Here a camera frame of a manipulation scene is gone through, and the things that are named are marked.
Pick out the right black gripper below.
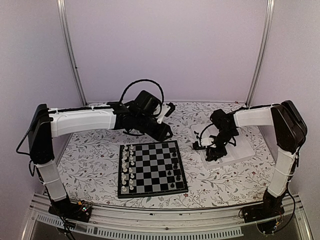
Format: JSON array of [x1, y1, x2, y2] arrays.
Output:
[[206, 128, 237, 162]]

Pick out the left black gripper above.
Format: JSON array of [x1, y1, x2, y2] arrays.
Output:
[[135, 114, 174, 143]]

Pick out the black and grey chessboard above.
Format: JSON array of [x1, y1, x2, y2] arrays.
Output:
[[117, 140, 189, 199]]

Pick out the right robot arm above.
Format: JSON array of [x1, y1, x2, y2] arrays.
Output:
[[197, 100, 308, 218]]

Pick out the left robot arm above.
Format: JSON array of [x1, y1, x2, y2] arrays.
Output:
[[23, 90, 176, 217]]

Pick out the white plastic piece tray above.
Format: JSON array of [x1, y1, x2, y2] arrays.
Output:
[[191, 124, 256, 172]]

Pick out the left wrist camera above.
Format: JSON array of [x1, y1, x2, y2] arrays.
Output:
[[155, 102, 176, 124]]

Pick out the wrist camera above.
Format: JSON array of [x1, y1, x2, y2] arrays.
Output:
[[155, 102, 176, 124], [192, 135, 215, 151]]

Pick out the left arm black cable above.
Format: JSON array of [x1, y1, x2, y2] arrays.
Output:
[[119, 79, 165, 106]]

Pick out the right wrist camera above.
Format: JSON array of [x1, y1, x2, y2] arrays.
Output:
[[192, 135, 215, 151]]

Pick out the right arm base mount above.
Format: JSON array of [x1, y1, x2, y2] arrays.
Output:
[[238, 203, 285, 235]]

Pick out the aluminium front rail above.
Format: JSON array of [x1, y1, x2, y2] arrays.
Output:
[[21, 194, 314, 240]]

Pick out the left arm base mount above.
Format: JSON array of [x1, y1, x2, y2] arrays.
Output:
[[48, 197, 92, 223]]

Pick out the right aluminium frame post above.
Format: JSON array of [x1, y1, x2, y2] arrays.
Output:
[[245, 0, 275, 107]]

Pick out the aluminium frame post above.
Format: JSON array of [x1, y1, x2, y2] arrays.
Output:
[[245, 0, 275, 107], [56, 0, 88, 106]]

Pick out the left aluminium frame post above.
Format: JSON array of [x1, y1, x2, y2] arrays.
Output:
[[56, 0, 88, 106]]

